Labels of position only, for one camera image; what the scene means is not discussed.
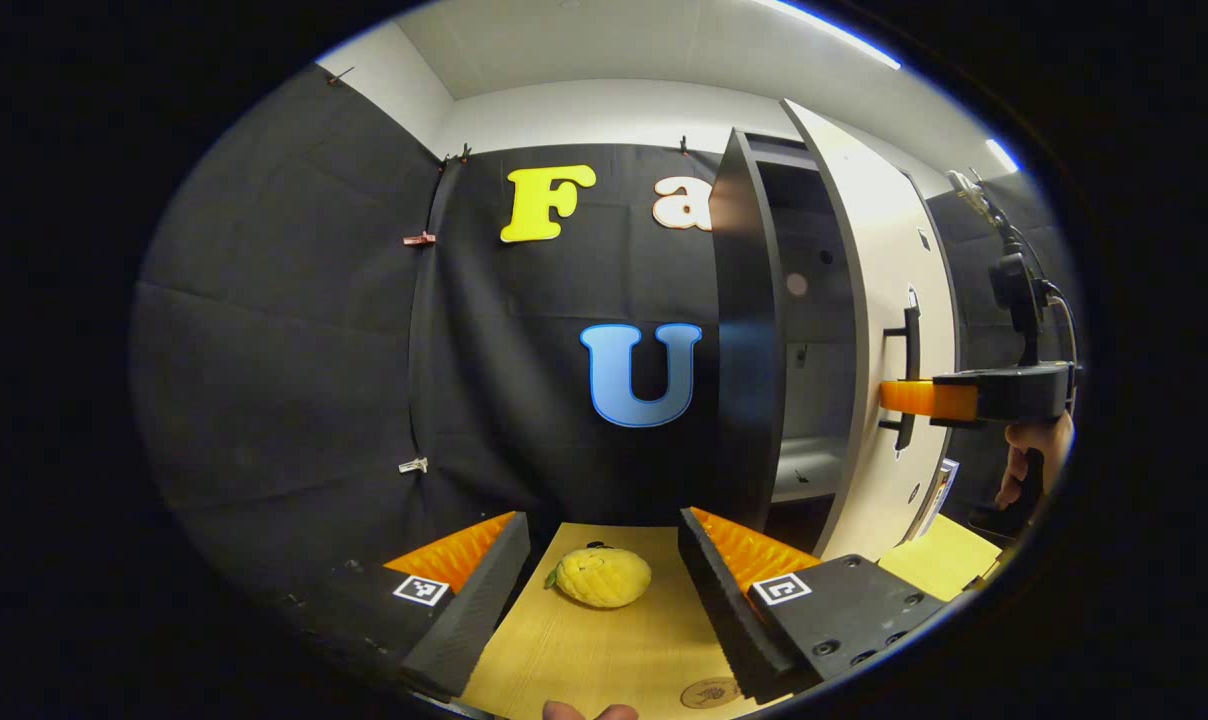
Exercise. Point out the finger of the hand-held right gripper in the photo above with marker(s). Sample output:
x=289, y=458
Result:
x=929, y=398

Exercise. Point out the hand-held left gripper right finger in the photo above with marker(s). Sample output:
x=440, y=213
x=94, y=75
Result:
x=724, y=600

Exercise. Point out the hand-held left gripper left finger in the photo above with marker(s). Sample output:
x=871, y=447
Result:
x=479, y=600

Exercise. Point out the beige cabinet door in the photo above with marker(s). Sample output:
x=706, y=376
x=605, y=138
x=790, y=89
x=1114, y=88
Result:
x=869, y=250

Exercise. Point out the yellow lemon toy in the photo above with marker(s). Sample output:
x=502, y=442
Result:
x=599, y=577

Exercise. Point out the white clip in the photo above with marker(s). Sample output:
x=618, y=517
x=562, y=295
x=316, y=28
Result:
x=414, y=465

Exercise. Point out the small ceiling light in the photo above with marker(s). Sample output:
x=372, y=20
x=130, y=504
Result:
x=1002, y=155

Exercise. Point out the black backdrop cloth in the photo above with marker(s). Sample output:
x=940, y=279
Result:
x=294, y=350

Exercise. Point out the red clip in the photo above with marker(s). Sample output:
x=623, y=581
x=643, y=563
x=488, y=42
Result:
x=419, y=239

